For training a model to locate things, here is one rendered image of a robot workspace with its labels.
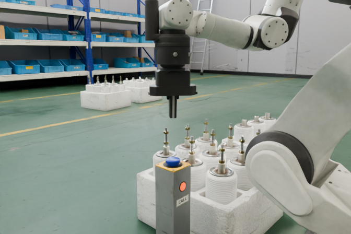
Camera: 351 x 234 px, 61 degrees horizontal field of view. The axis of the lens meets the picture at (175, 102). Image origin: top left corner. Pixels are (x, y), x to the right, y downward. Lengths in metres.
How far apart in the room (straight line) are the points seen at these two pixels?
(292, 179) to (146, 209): 0.64
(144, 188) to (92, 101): 2.29
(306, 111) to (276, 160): 0.11
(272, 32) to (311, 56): 6.56
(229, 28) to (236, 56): 7.27
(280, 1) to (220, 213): 0.60
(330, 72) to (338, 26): 6.67
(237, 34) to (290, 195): 0.41
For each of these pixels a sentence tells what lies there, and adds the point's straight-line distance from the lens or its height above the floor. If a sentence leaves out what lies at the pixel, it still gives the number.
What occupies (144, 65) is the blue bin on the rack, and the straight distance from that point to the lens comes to 6.76.
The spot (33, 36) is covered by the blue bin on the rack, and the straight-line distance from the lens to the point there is 5.38.
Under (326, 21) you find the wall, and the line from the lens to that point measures 7.32.
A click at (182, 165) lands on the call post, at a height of 0.31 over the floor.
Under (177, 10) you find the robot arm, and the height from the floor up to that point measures 0.71.
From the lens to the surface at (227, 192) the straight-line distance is 0.93.
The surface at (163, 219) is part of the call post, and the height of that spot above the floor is 0.17.
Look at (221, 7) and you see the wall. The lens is 8.39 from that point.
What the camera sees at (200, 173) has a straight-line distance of 0.98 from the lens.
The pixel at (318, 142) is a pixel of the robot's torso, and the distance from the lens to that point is 0.63.
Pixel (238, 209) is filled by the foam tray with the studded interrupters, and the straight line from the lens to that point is 0.93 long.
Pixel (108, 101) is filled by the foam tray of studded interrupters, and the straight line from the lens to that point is 3.19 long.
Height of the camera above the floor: 0.62
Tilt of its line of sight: 10 degrees down
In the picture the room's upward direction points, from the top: straight up
